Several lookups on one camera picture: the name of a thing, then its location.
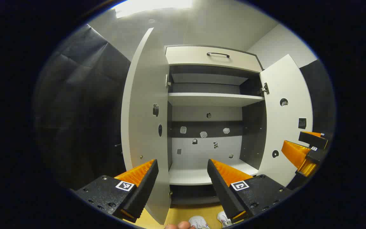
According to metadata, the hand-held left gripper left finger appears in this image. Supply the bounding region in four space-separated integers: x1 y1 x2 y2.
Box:
72 159 159 223

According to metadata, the white cabinet shelf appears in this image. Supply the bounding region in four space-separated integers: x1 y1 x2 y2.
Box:
168 92 265 107

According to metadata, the white shoe cabinet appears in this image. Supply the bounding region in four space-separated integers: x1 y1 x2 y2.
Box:
165 45 268 205

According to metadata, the white shoe cabinet door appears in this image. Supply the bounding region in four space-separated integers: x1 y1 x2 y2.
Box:
258 54 313 187
121 28 172 225

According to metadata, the white cabinet drawer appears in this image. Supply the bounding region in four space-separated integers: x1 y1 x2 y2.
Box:
165 45 263 73

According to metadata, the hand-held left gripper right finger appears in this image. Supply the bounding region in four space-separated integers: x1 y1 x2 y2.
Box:
207 158 293 223

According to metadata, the white sneaker shoe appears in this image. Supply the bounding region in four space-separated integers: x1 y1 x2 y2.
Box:
217 211 234 228
189 216 210 229

